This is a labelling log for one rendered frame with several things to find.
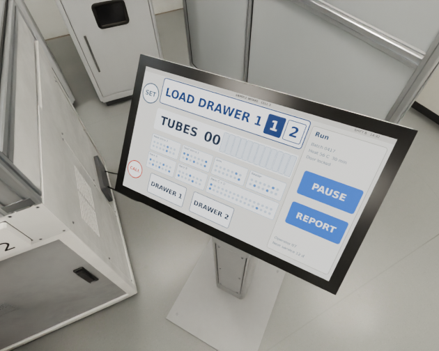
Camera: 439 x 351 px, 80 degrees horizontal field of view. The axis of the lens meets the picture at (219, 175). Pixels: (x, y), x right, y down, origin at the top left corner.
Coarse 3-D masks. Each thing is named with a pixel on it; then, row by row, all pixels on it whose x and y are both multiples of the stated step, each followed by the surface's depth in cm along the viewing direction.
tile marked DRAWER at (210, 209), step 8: (192, 200) 55; (200, 200) 55; (208, 200) 54; (192, 208) 56; (200, 208) 55; (208, 208) 54; (216, 208) 54; (224, 208) 53; (232, 208) 52; (200, 216) 55; (208, 216) 55; (216, 216) 54; (224, 216) 53; (232, 216) 53; (224, 224) 53
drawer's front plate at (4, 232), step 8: (0, 224) 61; (8, 224) 63; (0, 232) 61; (8, 232) 62; (16, 232) 65; (0, 240) 63; (8, 240) 64; (16, 240) 66; (24, 240) 67; (0, 248) 65; (8, 248) 66; (16, 248) 68; (24, 248) 69; (0, 256) 67
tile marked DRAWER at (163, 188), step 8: (152, 176) 58; (160, 176) 57; (152, 184) 58; (160, 184) 58; (168, 184) 57; (176, 184) 56; (152, 192) 59; (160, 192) 58; (168, 192) 57; (176, 192) 56; (184, 192) 56; (168, 200) 57; (176, 200) 57; (184, 200) 56
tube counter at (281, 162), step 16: (208, 128) 51; (208, 144) 52; (224, 144) 51; (240, 144) 50; (256, 144) 48; (240, 160) 50; (256, 160) 49; (272, 160) 48; (288, 160) 47; (288, 176) 47
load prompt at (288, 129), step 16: (160, 96) 54; (176, 96) 53; (192, 96) 51; (208, 96) 50; (224, 96) 49; (192, 112) 52; (208, 112) 51; (224, 112) 50; (240, 112) 49; (256, 112) 48; (272, 112) 46; (240, 128) 49; (256, 128) 48; (272, 128) 47; (288, 128) 46; (304, 128) 45; (288, 144) 46
